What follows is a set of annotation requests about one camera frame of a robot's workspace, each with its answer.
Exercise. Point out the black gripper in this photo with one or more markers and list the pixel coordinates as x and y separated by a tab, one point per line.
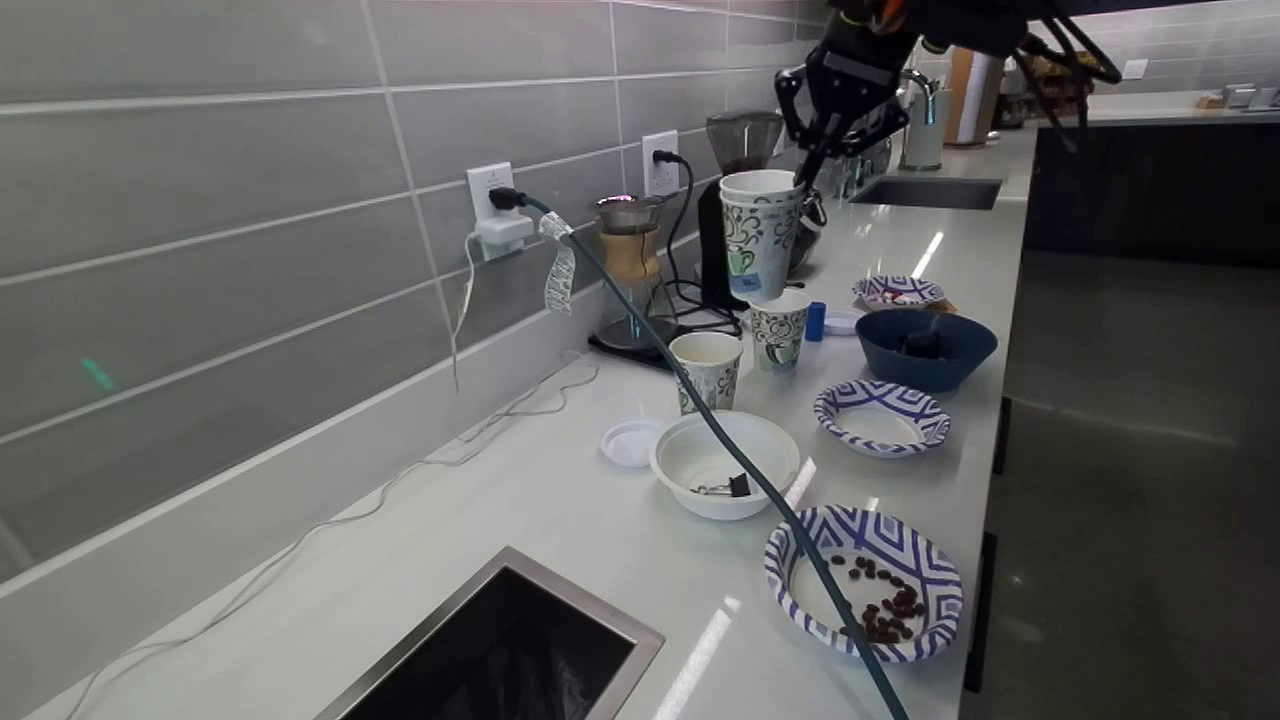
844	82

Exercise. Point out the patterned paper cup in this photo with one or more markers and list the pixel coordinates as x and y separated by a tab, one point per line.
763	253
707	369
757	182
778	333

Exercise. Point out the steel canister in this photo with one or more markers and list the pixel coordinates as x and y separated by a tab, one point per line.
922	121

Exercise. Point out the recessed dark sink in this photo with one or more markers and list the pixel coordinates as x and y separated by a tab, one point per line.
515	654
927	188

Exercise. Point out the black coffee grinder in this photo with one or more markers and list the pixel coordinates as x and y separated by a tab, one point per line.
741	140

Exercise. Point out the pale cylinder container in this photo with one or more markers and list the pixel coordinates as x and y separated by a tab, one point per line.
972	95

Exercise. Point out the blue white scoop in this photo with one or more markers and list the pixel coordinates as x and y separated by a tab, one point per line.
819	320

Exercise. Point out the dark blue bowl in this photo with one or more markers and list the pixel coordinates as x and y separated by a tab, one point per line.
927	363

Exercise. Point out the glass pour-over carafe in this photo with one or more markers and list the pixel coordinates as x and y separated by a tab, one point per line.
629	275

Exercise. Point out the white ceramic bowl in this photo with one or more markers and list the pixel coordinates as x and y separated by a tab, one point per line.
707	452

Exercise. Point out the white plug adapter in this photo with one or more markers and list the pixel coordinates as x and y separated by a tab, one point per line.
507	238

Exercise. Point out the round white plastic lid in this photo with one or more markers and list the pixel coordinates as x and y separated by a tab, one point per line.
625	440

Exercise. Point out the blue patterned plate with beans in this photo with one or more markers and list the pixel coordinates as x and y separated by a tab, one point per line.
922	567

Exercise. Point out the orange wrist camera bracket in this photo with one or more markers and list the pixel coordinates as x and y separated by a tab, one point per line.
885	12

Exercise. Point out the white wall outlet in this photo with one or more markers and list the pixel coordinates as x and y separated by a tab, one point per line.
657	140
483	177

